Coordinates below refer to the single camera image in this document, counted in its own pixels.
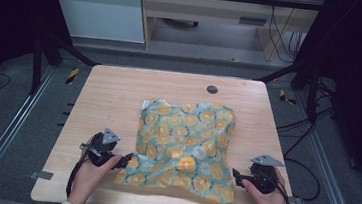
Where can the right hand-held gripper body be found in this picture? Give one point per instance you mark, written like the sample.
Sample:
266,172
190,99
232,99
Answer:
263,178

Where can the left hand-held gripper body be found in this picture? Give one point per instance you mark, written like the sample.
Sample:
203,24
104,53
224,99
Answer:
99,149

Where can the green orange floral cloth bag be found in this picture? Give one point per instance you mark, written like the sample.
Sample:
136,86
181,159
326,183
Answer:
185,142

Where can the person's left hand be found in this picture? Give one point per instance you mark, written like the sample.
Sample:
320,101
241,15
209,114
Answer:
89,182

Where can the yellow black striped tape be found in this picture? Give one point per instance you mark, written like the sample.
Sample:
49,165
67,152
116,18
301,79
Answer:
72,76
282,95

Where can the grey round table grommet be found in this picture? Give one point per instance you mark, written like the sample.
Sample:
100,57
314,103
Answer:
212,89

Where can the white cabinet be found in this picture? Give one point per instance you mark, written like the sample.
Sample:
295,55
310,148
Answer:
100,10

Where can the light wooden desk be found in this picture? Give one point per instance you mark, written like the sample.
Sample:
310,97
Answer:
211,9

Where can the grey table edge bracket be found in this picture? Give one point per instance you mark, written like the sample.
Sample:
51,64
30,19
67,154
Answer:
296,201
41,175

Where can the aluminium floor rail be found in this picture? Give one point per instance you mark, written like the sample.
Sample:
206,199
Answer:
8,132
329,170

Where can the black metal frame stand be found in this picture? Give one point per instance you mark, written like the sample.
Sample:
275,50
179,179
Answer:
37,64
313,91

